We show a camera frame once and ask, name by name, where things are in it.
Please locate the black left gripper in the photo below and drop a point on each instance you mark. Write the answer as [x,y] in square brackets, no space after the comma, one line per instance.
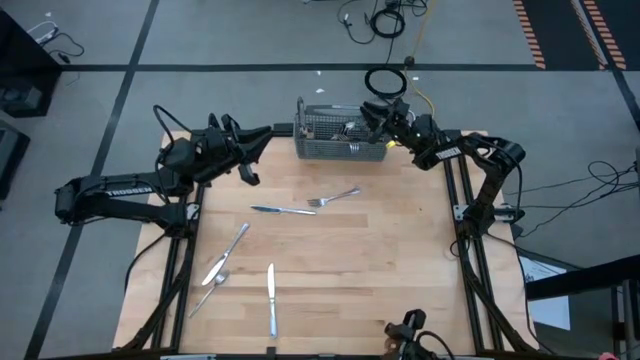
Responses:
[220,150]

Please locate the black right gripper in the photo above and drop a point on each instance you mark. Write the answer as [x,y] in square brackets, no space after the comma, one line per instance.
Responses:
[410,127]

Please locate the silver fork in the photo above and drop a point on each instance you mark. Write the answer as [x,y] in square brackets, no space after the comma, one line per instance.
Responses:
[220,279]
[354,148]
[330,198]
[342,136]

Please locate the silver table knife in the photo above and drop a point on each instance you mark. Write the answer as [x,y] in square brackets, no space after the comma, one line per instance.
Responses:
[285,210]
[300,112]
[271,300]
[222,260]

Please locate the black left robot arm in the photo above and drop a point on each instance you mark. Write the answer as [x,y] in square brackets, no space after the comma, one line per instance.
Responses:
[125,200]

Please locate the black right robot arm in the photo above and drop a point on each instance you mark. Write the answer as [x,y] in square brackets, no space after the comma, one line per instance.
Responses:
[495,190]

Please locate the silver spoon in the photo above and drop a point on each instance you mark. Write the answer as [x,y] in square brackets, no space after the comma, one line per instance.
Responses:
[350,126]

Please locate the grey mesh cutlery basket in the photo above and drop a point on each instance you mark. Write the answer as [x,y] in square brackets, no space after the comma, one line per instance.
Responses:
[325,150]

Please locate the black mat orange stripes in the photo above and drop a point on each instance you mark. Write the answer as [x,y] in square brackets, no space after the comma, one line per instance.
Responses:
[555,30]

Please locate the black cabinet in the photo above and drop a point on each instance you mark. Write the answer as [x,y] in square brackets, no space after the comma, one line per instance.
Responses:
[25,80]

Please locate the black box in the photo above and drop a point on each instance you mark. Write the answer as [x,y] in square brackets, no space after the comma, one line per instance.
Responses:
[10,160]

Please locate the black desk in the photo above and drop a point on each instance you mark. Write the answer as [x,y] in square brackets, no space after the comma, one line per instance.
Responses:
[575,280]

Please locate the white paper sheet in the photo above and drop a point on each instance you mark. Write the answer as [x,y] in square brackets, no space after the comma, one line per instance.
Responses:
[550,310]

